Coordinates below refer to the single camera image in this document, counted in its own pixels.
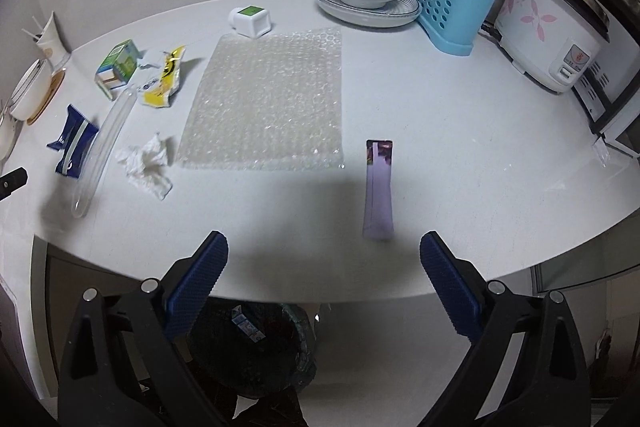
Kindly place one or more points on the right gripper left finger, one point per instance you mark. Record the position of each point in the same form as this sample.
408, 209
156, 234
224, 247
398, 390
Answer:
121, 364

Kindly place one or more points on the white microwave oven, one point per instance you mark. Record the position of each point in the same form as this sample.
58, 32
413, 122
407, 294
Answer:
609, 94

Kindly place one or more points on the purple sachet wrapper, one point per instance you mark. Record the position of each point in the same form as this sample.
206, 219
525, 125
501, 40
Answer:
378, 223

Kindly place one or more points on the yellow white snack wrapper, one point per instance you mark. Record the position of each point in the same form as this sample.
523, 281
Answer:
161, 76

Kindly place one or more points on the clear bubble wrap sheet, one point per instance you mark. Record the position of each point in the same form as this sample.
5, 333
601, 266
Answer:
274, 103

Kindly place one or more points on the black mesh trash bin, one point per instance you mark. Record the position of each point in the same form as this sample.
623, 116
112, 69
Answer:
251, 360

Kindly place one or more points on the white bowl with lid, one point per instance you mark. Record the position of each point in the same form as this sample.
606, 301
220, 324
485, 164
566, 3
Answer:
31, 93

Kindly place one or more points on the blue plastic utensil holder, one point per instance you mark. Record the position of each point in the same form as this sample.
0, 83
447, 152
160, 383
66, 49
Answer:
452, 25

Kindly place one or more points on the green white carton box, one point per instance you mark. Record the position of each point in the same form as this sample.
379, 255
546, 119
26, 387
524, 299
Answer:
117, 68

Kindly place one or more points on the white bottle green label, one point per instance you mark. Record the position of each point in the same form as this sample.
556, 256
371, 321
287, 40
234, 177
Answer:
251, 22

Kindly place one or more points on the white floral rice cooker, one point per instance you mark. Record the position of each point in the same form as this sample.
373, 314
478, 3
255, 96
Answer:
553, 41

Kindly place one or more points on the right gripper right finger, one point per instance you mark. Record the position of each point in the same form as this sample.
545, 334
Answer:
549, 384

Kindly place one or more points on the dark blue cookie wrapper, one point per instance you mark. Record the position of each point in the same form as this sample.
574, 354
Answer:
73, 143

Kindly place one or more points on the crumpled white tissue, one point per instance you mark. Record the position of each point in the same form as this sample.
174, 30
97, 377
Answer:
143, 166

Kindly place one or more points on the wooden coaster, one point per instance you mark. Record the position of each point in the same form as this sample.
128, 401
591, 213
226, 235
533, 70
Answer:
55, 81

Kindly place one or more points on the blue rimmed plate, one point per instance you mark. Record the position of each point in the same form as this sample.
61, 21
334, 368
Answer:
393, 14

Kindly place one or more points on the clear plastic toothbrush case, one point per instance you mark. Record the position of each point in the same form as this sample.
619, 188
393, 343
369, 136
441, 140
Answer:
100, 151

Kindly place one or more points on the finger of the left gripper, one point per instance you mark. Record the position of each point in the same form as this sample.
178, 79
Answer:
12, 181

